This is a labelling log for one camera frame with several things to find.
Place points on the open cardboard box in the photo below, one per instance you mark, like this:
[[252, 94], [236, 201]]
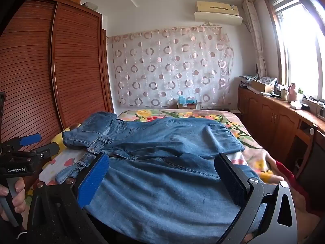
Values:
[[261, 86]]

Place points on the pink figurine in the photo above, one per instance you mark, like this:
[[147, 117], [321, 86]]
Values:
[[293, 92]]

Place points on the wooden framed window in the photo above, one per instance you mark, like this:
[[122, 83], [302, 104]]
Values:
[[299, 56]]

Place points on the brown wooden wardrobe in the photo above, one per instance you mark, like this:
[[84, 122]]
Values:
[[76, 68]]

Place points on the blue denim pants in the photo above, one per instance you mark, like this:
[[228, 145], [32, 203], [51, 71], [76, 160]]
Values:
[[157, 137]]

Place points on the bundled floral window curtain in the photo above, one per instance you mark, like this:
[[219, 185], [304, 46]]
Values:
[[256, 43]]

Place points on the wooden chair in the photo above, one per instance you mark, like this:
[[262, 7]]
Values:
[[304, 144]]

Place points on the white item on wardrobe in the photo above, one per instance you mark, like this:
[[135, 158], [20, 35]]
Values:
[[88, 4]]

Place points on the white strawberry print sheet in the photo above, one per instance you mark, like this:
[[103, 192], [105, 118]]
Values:
[[61, 162]]

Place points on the small box with blue cloth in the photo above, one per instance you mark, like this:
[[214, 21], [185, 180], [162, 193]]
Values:
[[186, 104]]

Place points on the white jar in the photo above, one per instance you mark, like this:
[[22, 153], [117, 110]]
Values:
[[284, 94]]

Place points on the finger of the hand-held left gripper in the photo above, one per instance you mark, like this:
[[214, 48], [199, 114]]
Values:
[[30, 139], [45, 151]]

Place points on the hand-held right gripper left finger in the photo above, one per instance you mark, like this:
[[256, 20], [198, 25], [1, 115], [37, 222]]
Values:
[[94, 178]]

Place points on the red fleece cloth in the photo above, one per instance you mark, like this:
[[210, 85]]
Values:
[[287, 171]]

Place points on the low wooden cabinet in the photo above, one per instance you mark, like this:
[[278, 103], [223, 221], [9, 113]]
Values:
[[266, 117]]

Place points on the pink floral blanket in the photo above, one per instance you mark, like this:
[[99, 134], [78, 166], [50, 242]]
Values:
[[228, 122]]

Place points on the person's left hand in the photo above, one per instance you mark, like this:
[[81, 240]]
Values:
[[19, 200]]

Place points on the white wall air conditioner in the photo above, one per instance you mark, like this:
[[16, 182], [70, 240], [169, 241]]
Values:
[[218, 15]]

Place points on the pile of papers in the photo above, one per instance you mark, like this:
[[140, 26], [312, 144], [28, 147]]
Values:
[[247, 80]]

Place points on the circle patterned sheer curtain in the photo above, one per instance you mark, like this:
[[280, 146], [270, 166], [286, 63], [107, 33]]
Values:
[[165, 68]]

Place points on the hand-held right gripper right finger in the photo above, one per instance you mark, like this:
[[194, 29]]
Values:
[[228, 180]]

